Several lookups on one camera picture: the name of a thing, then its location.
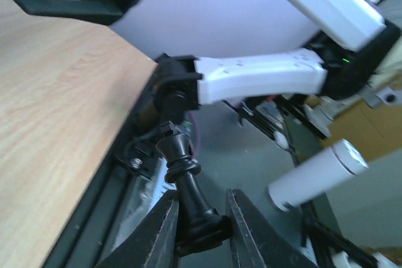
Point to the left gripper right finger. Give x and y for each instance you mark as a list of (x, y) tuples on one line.
[(254, 242)]

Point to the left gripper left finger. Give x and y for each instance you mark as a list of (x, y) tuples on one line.
[(152, 243)]

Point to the black piece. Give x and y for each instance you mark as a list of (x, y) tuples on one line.
[(200, 227)]

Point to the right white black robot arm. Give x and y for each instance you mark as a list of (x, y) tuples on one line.
[(362, 34)]

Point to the white cylinder outside cell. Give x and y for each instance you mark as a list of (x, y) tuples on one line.
[(329, 168)]

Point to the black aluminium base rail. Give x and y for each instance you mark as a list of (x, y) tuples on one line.
[(90, 232)]

